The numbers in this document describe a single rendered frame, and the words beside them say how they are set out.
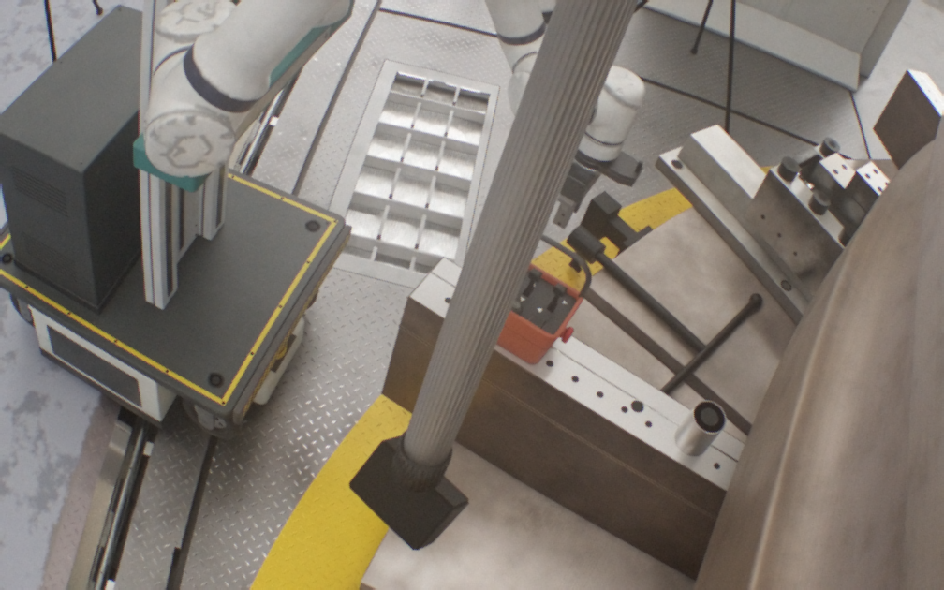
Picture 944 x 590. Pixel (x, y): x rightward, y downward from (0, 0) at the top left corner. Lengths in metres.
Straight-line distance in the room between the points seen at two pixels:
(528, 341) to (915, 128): 2.35
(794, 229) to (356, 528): 1.47
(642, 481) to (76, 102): 1.54
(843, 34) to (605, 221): 2.40
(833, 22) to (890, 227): 2.85
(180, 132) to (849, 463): 1.16
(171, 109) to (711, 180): 2.00
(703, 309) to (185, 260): 1.43
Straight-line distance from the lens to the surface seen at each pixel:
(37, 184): 2.17
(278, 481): 2.50
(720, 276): 2.87
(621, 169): 1.69
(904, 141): 3.88
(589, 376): 1.99
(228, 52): 1.35
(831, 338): 1.72
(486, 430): 2.17
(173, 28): 1.53
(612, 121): 1.60
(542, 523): 2.22
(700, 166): 3.03
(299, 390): 2.64
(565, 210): 1.77
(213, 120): 1.38
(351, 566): 2.42
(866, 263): 1.92
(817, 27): 4.82
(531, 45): 1.63
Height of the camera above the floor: 2.24
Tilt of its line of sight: 50 degrees down
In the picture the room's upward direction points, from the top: 21 degrees clockwise
